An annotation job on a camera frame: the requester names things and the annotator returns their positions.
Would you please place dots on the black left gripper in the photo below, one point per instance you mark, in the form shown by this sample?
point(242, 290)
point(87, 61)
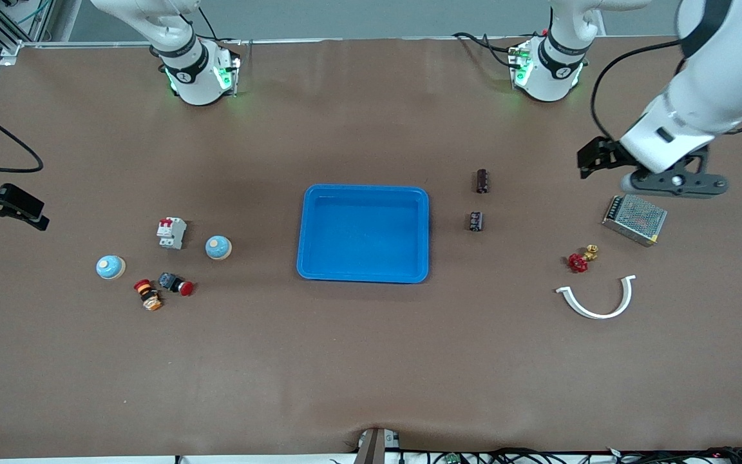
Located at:
point(605, 155)

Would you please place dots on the blue dome bell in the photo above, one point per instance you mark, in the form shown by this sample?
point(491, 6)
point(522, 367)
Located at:
point(218, 248)
point(110, 267)

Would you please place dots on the black terminal block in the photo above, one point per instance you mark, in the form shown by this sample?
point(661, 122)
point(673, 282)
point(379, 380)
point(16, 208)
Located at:
point(475, 222)
point(482, 181)

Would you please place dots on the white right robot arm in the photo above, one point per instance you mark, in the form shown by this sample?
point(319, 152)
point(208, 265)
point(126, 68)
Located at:
point(194, 80)

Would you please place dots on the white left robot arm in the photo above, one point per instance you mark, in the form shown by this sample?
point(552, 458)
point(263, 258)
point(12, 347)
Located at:
point(719, 84)

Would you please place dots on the blue plastic tray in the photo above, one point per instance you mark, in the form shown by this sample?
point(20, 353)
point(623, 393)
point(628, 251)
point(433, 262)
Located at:
point(364, 238)

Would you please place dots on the metal mesh power supply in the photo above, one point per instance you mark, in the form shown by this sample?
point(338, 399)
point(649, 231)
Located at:
point(635, 219)

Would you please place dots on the white circuit breaker red switches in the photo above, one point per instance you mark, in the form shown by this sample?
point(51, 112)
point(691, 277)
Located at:
point(171, 233)

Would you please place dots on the red orange emergency stop button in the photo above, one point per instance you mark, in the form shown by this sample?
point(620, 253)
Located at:
point(150, 298)

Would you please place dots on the white curved plastic clamp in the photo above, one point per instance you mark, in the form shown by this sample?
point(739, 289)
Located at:
point(598, 316)

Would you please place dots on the brown table mat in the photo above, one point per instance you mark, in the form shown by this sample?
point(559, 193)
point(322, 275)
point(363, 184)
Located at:
point(345, 354)

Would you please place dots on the red button grey switch block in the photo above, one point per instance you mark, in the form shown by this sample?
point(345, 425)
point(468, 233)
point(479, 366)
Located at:
point(168, 281)

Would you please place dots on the aluminium frame profile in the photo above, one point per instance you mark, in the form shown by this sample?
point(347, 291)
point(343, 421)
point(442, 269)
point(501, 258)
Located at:
point(10, 53)

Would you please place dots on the metal table edge bracket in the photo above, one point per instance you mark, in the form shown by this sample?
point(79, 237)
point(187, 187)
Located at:
point(374, 448)

